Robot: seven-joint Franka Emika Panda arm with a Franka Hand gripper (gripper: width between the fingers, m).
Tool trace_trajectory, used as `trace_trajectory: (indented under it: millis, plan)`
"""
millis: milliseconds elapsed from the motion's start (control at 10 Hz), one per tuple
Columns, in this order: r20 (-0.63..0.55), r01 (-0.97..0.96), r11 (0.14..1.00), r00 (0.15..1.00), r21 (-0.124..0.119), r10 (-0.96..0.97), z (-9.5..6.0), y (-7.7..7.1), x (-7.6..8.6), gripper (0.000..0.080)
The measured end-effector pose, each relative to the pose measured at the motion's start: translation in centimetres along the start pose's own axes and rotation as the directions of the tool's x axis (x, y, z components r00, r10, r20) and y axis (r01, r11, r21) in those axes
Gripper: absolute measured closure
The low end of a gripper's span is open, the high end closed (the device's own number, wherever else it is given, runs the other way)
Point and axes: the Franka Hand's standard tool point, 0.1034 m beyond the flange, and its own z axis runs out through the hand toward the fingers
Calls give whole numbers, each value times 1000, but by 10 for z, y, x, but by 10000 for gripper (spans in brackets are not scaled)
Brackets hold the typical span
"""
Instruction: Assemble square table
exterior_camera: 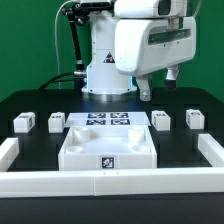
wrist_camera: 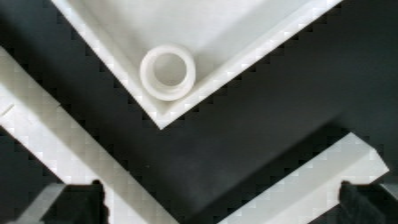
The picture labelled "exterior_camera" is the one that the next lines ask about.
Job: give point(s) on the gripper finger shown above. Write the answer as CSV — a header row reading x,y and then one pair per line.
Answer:
x,y
171,78
144,87

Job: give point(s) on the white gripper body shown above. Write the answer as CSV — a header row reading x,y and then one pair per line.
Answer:
x,y
145,46

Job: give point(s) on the white square table top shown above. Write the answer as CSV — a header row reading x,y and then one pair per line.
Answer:
x,y
107,148

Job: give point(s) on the white marker sheet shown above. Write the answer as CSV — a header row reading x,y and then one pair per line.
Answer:
x,y
107,118

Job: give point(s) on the white right fence bar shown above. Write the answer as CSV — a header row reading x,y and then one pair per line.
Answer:
x,y
211,150

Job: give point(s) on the white fence bar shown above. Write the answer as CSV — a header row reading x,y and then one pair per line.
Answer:
x,y
114,182
211,150
9,150

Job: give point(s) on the white left fence bar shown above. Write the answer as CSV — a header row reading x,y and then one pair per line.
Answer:
x,y
9,150

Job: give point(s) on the white front fence bar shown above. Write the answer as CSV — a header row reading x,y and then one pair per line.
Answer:
x,y
114,182

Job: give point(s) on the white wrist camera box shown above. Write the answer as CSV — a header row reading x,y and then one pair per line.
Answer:
x,y
150,8

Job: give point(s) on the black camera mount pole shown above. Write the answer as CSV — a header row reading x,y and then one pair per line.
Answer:
x,y
76,36

